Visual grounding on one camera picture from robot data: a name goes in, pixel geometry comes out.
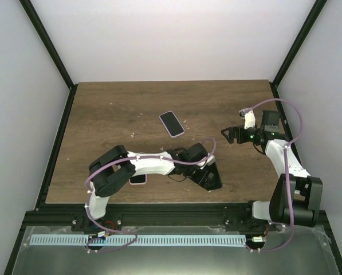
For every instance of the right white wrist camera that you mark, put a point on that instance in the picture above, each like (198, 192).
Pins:
(247, 115)

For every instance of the left black frame post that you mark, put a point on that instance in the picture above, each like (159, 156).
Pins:
(35, 20)

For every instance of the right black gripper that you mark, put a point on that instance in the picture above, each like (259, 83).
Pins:
(232, 130)

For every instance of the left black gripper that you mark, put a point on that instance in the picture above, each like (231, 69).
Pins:
(204, 183)

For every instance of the right black frame post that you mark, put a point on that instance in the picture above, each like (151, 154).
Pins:
(305, 29)

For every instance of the black frame post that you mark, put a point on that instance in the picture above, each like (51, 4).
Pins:
(305, 29)
(35, 20)

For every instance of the light blue slotted cable duct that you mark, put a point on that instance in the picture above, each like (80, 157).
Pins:
(142, 240)

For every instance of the phone in lilac case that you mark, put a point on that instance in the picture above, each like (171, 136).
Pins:
(171, 124)

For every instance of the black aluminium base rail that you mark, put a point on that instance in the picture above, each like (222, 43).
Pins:
(229, 216)

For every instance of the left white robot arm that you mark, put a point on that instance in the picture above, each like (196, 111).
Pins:
(111, 171)

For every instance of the phone in pink case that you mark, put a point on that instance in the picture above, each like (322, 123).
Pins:
(138, 180)

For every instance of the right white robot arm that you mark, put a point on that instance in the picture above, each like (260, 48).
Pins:
(297, 195)

